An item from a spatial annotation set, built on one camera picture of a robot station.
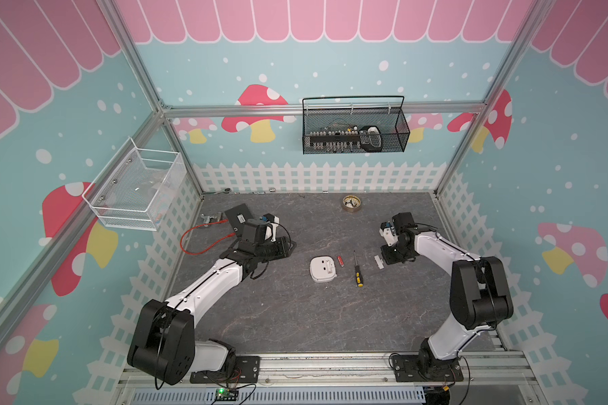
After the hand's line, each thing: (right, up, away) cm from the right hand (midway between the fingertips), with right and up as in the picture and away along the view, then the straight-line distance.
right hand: (388, 255), depth 95 cm
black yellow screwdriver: (-12, -7, -3) cm, 14 cm away
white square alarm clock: (-25, -4, -3) cm, 25 cm away
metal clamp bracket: (-73, +13, +14) cm, 75 cm away
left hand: (-35, +4, -10) cm, 37 cm away
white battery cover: (-3, -3, +2) cm, 5 cm away
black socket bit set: (-21, +42, -5) cm, 47 cm away
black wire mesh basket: (-2, +47, -1) cm, 47 cm away
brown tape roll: (-11, +21, +21) cm, 31 cm away
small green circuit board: (-54, -37, -22) cm, 69 cm away
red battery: (-18, -2, +2) cm, 18 cm away
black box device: (-61, +15, +14) cm, 64 cm away
